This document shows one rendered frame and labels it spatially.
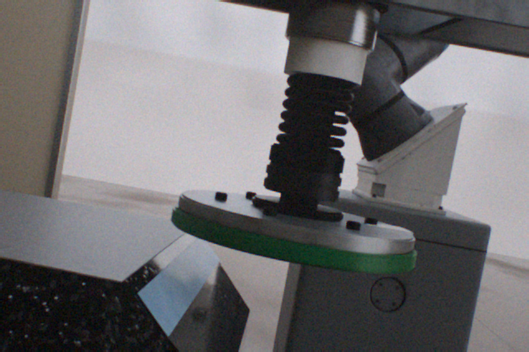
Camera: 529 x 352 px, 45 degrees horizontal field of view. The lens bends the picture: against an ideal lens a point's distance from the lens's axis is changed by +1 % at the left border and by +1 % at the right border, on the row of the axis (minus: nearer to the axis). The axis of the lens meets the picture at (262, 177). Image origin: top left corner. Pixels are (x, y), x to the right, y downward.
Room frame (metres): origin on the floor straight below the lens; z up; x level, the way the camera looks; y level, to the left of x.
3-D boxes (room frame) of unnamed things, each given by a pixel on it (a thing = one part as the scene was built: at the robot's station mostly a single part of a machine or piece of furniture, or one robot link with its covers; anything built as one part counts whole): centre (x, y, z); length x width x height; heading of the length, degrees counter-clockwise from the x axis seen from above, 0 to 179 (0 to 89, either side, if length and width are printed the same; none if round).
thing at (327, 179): (0.57, -0.04, 0.91); 0.07 x 0.07 x 0.01
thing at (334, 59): (0.57, -0.04, 1.02); 0.07 x 0.07 x 0.04
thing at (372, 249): (0.57, -0.04, 0.87); 0.22 x 0.22 x 0.04
